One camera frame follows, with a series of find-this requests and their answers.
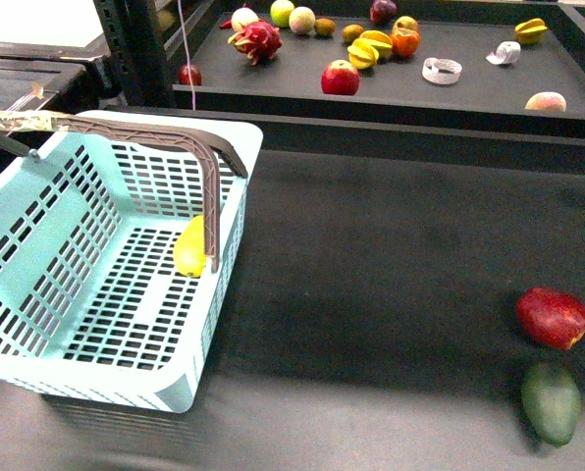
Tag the yellow mango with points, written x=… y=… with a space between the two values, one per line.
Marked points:
x=189 y=249

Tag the light blue plastic basket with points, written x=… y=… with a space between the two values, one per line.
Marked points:
x=91 y=304

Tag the red apple on tray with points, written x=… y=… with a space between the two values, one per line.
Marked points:
x=340 y=77

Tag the small dark red plum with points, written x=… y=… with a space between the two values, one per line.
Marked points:
x=189 y=74

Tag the yellow star fruit front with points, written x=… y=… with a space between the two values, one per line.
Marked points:
x=362 y=55

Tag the yellow star fruit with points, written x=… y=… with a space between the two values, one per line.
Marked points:
x=362 y=55
x=379 y=40
x=530 y=32

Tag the pink dragon fruit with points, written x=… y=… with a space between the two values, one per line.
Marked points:
x=257 y=41

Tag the brown kiwi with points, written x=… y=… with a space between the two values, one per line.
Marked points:
x=324 y=27

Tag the small brown yellow fruit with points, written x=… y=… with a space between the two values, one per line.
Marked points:
x=351 y=32

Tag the yellow star fruit back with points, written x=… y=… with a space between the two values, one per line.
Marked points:
x=379 y=40

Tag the pale round melon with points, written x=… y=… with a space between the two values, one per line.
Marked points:
x=301 y=20

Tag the orange persimmon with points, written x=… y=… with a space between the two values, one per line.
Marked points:
x=405 y=42

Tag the white pink fruit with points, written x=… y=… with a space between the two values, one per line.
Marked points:
x=240 y=18

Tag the green apple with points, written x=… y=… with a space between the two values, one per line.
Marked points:
x=280 y=12

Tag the yellow red apple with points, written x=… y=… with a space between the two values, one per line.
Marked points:
x=405 y=22

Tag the dark purple fruit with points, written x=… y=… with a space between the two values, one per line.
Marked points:
x=382 y=11

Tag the red apple near front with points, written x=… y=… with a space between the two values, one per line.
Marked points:
x=551 y=317

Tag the pale peach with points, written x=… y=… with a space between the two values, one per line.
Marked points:
x=546 y=101

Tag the black display tray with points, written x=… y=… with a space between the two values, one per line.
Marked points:
x=447 y=83

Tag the green avocado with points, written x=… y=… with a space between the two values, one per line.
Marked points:
x=552 y=402

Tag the yellow star fruit right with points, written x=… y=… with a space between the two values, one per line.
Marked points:
x=530 y=32

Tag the brown basket handle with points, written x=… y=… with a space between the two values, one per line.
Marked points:
x=205 y=146

